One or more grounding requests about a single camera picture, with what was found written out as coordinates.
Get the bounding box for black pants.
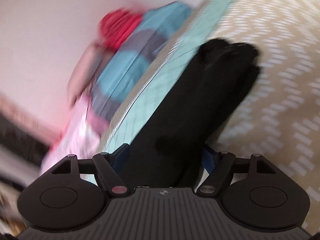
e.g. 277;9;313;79
120;38;260;189

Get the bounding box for zigzag patterned bedsheet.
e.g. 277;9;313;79
81;0;320;205

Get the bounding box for light pink folded cloth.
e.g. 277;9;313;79
67;41;114;107

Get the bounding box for red folded blanket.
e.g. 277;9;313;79
98;9;143;52

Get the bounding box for blue grey striped pillow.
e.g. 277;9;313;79
88;1;193;123

